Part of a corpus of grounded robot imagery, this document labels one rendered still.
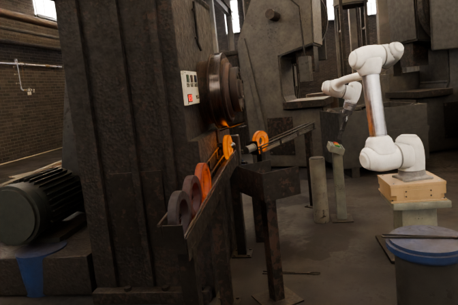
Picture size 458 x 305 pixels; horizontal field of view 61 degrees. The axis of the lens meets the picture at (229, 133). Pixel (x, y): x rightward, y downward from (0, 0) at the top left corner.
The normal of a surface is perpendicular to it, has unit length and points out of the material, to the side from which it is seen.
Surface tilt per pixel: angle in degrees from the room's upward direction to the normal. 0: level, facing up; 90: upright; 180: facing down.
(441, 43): 90
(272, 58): 90
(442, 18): 90
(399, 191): 90
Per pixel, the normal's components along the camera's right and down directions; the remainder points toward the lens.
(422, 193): -0.14, 0.12
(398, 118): 0.10, 0.10
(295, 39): -0.40, 0.15
